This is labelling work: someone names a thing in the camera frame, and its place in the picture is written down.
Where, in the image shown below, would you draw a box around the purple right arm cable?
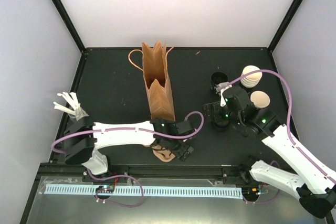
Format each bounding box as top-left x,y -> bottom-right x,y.
225,69 -> 336,185

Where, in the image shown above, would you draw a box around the stack of black paper cups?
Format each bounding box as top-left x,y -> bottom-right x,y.
240,65 -> 263,89

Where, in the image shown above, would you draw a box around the brown cardboard cup carrier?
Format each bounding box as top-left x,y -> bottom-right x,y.
151,145 -> 175,163

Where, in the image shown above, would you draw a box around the white slotted cable duct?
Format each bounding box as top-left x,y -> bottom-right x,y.
44,184 -> 243,199

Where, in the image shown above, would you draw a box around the left small circuit board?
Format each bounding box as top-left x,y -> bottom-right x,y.
96,185 -> 114,194

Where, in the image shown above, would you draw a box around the small circuit board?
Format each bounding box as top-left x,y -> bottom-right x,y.
242,187 -> 269,196
96,185 -> 114,194

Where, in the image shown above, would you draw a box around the white wooden stirrers in glass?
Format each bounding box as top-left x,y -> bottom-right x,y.
53,92 -> 89,122

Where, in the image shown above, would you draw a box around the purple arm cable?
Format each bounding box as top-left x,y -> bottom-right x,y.
51,111 -> 205,156
225,69 -> 336,185

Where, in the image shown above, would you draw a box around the brown paper bag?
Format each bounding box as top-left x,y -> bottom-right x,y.
128,41 -> 175,121

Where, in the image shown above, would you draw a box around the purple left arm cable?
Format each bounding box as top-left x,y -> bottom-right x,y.
51,111 -> 205,156

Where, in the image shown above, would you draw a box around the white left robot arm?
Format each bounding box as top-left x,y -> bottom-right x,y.
64,117 -> 196,182

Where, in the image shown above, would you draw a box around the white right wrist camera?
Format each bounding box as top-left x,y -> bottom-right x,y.
215,82 -> 232,107

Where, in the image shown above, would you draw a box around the single black paper cup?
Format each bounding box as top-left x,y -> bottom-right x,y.
250,91 -> 270,109

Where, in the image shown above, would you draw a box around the black frame post right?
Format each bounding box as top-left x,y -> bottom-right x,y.
268,0 -> 303,53

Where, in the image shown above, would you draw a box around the black frame post left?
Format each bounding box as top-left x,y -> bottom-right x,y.
51,0 -> 86,52

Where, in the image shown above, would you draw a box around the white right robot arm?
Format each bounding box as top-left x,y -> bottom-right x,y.
204,83 -> 335,218

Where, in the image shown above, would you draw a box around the black cup with coffee beans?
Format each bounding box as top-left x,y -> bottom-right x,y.
211,72 -> 228,94

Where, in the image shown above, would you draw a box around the black frame post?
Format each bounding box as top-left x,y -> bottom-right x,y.
51,0 -> 86,52
268,0 -> 303,53

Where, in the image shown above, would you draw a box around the black front aluminium rail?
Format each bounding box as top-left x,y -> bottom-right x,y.
36,163 -> 251,184

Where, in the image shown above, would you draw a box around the right small circuit board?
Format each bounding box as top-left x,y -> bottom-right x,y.
242,187 -> 269,196

